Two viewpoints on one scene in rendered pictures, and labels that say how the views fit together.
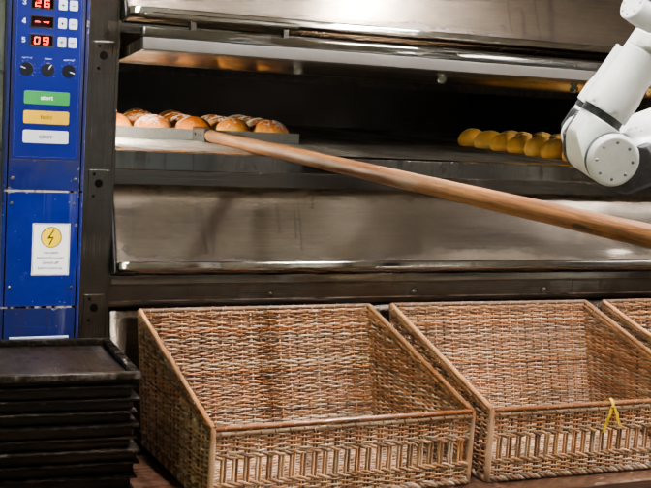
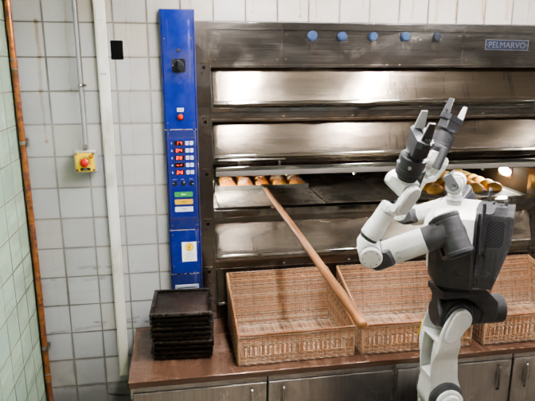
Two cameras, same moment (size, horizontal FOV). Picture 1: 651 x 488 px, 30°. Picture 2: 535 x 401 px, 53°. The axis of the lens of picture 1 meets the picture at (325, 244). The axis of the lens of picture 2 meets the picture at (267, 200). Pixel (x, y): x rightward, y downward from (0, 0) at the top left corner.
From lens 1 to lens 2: 0.77 m
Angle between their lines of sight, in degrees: 17
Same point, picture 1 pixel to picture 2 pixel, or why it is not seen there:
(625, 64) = (376, 217)
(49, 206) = (187, 235)
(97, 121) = (205, 200)
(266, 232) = (280, 239)
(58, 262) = (193, 256)
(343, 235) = (314, 238)
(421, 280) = (352, 255)
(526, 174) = not seen: hidden behind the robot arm
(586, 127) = (360, 243)
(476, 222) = not seen: hidden behind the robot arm
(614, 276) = not seen: hidden behind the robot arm
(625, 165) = (376, 260)
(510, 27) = (389, 145)
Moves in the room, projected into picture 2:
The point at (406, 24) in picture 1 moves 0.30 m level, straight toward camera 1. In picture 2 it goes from (338, 149) to (326, 157)
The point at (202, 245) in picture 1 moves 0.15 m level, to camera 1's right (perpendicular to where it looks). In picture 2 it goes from (252, 246) to (280, 248)
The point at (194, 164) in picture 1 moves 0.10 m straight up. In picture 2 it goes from (247, 213) to (247, 195)
